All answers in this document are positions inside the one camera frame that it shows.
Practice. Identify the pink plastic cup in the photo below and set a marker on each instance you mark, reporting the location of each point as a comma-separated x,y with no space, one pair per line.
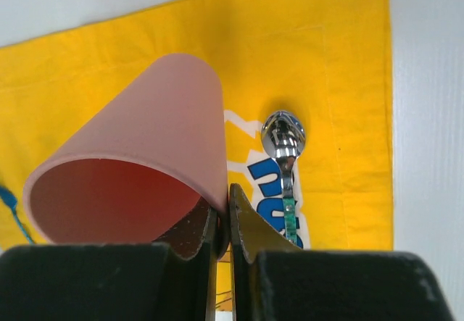
141,164

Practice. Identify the yellow Pikachu cloth placemat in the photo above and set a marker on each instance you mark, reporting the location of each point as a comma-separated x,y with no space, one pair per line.
334,55

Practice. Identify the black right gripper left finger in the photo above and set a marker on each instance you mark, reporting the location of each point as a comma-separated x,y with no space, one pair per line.
172,278

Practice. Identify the green handled metal spoon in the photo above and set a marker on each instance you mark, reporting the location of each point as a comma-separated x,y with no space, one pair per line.
283,139

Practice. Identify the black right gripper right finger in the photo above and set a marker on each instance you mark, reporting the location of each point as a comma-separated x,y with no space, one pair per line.
275,280

